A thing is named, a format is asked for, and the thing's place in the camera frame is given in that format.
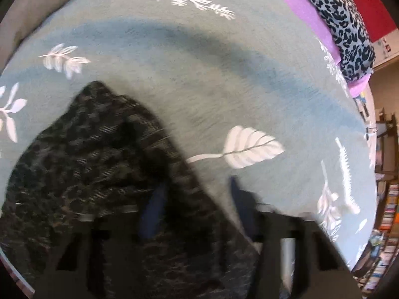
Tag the bookshelf with books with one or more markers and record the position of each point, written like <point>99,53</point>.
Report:
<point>389,218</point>

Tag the teal leaf print blanket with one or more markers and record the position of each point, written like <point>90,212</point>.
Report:
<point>187,84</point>

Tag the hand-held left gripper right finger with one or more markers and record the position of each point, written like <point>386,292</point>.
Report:
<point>244,207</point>

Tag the white cabinet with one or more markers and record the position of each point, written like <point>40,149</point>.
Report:
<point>386,53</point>

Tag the red headboard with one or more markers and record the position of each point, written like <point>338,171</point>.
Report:
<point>371,6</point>

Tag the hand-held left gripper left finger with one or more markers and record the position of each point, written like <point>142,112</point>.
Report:
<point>152,210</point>

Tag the dark wooden table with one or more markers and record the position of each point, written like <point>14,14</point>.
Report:
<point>385,137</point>

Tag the grey leopard print cloth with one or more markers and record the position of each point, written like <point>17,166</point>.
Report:
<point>339,15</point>

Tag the dark leopard print pants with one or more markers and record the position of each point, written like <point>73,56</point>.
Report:
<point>93,146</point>

